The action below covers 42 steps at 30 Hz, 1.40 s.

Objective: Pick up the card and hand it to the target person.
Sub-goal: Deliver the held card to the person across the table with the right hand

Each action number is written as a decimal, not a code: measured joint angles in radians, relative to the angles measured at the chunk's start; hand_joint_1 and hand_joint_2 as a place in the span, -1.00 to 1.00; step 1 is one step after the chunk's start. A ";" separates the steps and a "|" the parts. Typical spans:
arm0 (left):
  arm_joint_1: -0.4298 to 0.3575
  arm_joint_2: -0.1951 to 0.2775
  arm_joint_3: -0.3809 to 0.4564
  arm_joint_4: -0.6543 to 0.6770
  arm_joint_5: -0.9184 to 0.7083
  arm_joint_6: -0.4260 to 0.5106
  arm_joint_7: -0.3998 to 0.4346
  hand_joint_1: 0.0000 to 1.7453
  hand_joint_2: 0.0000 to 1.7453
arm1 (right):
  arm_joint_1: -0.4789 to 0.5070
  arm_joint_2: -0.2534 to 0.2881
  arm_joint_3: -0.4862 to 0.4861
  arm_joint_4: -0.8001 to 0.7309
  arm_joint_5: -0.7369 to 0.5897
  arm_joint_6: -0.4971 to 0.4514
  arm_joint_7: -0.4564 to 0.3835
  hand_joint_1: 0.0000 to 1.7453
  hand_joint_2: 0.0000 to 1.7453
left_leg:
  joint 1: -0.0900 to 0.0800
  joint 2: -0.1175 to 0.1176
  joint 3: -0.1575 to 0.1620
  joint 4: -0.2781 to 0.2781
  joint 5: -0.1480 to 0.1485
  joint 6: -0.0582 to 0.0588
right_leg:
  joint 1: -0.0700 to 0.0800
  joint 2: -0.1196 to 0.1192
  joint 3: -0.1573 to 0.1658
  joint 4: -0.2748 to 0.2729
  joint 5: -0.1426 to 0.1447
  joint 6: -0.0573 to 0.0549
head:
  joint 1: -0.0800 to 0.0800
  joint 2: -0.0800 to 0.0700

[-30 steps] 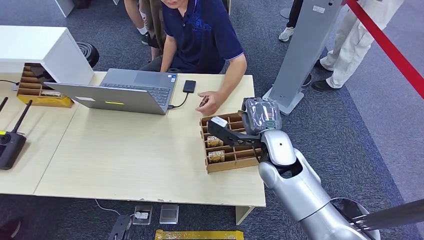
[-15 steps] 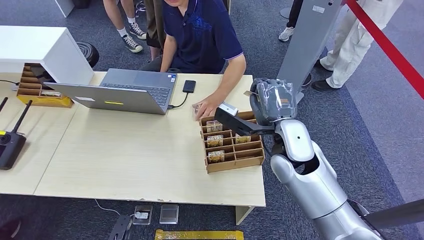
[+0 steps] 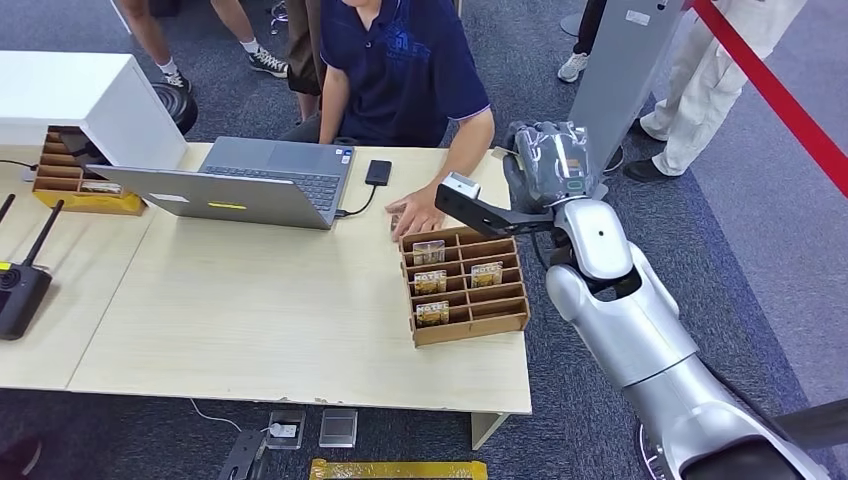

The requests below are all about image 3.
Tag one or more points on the grey kiosk stand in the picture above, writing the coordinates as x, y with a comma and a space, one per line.
629, 66

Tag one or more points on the black round stool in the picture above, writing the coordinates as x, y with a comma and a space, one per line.
180, 106

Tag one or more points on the wooden card holder on yellow base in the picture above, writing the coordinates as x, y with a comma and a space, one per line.
60, 172

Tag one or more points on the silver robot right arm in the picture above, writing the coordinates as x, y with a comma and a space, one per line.
636, 331

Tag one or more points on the wooden card holder with slots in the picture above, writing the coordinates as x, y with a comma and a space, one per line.
470, 324

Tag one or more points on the person's left hand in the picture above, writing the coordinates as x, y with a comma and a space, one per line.
420, 212

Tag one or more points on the closed floor socket box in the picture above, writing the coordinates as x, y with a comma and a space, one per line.
338, 428

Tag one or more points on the yellow floor tape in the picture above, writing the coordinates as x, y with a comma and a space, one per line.
397, 471

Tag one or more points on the black wrist camera with pale box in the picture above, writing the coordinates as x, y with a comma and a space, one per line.
484, 212

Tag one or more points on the black portable drive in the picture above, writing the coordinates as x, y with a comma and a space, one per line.
378, 173

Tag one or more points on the black router with antennas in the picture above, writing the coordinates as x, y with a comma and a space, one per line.
20, 298

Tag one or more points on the white box cabinet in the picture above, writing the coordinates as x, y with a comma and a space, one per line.
79, 93

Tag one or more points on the seated person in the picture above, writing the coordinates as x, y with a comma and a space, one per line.
404, 73

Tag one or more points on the yellow base strip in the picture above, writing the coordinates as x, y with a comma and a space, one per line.
93, 204

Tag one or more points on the grey laptop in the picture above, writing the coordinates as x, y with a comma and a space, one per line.
265, 179

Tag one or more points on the floor socket box with plug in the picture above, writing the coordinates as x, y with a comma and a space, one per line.
286, 429

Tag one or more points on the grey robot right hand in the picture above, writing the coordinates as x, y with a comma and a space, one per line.
546, 166

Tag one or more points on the red barrier belt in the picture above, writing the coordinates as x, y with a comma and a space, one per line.
775, 99

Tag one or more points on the dark grey blurred bar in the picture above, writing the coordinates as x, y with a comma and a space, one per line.
815, 424

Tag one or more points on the grey round stanchion base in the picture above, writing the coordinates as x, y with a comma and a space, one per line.
570, 26

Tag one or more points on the pale wooden desk leg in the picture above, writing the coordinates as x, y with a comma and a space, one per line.
487, 429

